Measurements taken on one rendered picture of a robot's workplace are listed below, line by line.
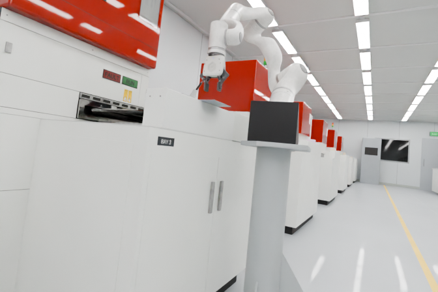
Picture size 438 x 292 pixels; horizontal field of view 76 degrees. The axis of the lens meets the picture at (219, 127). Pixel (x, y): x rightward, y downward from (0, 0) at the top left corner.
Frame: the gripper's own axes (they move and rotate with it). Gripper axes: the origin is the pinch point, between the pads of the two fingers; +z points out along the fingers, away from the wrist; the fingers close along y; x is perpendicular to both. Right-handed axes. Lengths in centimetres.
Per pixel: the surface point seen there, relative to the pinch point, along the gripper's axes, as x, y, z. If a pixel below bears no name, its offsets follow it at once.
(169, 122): -34.2, 4.7, 20.8
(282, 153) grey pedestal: 11.5, 32.6, 27.4
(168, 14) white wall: 193, -206, -161
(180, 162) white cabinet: -25.4, 5.0, 34.9
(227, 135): 11.3, 4.7, 21.1
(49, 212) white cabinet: -44, -41, 60
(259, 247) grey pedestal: 9, 27, 69
